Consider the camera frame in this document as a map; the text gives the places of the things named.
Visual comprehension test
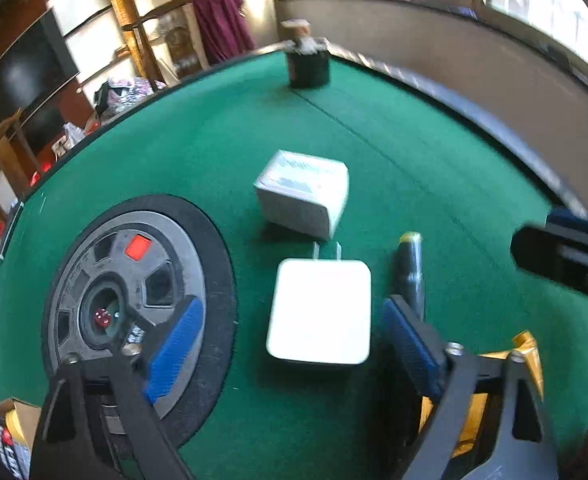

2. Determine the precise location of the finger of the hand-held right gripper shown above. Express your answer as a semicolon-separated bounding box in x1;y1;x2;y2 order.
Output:
545;207;588;247
509;226;588;319

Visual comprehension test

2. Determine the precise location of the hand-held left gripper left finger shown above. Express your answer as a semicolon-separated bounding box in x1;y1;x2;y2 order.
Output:
28;296;207;480

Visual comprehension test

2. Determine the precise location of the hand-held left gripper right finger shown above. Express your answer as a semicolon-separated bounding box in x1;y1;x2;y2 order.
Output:
381;295;561;480

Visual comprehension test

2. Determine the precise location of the white charger adapter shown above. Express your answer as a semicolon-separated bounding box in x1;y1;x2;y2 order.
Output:
266;241;373;365

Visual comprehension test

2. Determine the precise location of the black seasoning packet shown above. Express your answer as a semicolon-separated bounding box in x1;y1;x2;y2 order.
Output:
0;409;35;480

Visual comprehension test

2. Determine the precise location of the gold foil packet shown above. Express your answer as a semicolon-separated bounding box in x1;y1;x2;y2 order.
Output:
416;330;545;462

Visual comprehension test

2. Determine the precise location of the round black table dial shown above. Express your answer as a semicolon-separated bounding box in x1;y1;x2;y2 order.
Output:
40;193;239;454

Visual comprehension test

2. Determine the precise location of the small white cardboard box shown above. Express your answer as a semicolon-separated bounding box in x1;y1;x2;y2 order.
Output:
253;149;350;241

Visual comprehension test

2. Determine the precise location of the white plastic bag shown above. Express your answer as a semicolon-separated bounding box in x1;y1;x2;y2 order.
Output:
62;122;88;153

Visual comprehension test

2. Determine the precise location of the wooden chair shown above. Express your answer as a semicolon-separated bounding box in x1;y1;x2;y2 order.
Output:
0;109;42;232

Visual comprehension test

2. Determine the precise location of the floral bag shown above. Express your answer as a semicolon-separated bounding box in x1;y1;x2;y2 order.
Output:
94;75;167;121

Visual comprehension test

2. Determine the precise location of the black cylindrical container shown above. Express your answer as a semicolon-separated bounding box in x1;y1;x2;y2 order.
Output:
279;19;331;90

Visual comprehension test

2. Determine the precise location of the black television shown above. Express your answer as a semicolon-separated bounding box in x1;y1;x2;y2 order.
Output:
0;7;82;157

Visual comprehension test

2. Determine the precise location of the wooden glass cabinet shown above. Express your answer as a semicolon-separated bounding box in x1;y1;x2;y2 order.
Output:
122;0;210;82

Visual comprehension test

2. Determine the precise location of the maroon cloth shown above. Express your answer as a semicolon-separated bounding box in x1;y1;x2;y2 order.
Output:
191;0;257;66

